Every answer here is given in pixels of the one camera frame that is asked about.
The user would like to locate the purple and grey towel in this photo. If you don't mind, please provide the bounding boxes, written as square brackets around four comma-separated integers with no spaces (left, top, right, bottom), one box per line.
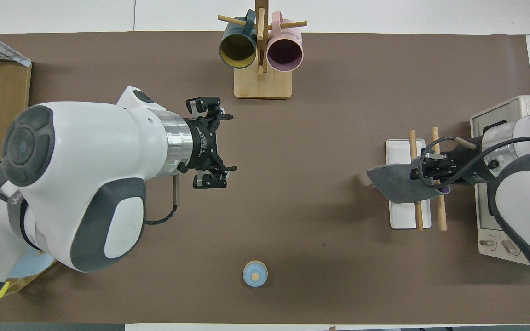
[366,156,452,205]

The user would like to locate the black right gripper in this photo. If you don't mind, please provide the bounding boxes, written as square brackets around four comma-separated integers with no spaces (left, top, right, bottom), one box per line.
[410,137,483,188]

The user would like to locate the dark teal mug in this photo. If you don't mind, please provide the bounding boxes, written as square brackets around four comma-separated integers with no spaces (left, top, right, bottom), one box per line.
[219,9,259,69]

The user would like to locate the white towel rack wooden bars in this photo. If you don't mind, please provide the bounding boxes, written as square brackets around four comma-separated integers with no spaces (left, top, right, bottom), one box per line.
[385,127,448,231]

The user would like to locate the blue bell wooden knob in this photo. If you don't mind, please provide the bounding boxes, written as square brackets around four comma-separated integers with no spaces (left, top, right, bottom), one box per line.
[242,260,269,288]

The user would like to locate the beige toaster oven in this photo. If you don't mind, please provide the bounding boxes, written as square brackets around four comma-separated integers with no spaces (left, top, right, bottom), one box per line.
[471,95,530,267]

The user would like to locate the wooden plate rack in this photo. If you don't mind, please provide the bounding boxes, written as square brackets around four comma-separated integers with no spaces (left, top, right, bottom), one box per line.
[0,260,59,296]

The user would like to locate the brown table mat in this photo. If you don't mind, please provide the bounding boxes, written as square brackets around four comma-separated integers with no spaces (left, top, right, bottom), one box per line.
[0,31,530,325]

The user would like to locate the light blue plate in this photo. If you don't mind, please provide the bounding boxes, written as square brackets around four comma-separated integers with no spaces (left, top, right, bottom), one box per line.
[7,251,57,279]

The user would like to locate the pink mug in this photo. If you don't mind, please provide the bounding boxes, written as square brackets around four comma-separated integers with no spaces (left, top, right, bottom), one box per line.
[266,11,304,73]

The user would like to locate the wooden mug tree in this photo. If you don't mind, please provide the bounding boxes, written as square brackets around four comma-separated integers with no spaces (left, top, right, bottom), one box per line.
[218,0,308,99]

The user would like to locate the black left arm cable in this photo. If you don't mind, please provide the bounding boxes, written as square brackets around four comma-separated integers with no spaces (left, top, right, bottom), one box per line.
[144,174,179,226]

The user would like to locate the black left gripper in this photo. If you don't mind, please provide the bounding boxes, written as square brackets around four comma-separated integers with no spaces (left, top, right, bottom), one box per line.
[179,97,238,190]

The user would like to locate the wooden shelf box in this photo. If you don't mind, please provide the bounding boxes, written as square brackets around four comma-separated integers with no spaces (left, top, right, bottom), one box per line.
[0,36,32,171]

